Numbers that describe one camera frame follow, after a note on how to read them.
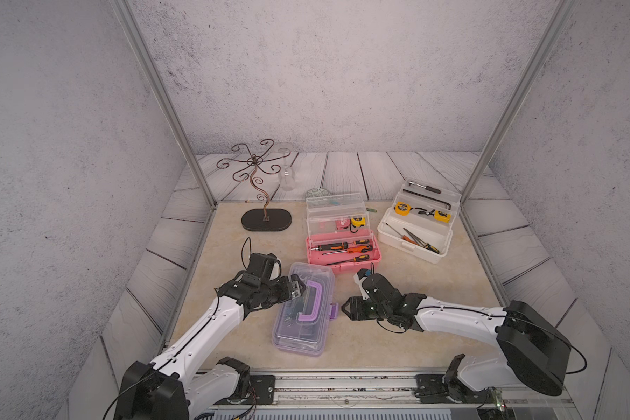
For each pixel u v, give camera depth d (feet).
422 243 3.44
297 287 2.42
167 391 1.26
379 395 2.39
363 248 3.33
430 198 3.54
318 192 3.90
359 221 3.33
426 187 3.64
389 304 2.13
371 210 3.90
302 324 2.54
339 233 3.33
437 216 3.43
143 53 2.52
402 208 3.53
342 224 3.33
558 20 2.34
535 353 1.39
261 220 3.70
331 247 3.33
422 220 3.50
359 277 2.63
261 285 2.05
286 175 3.35
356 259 3.32
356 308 2.39
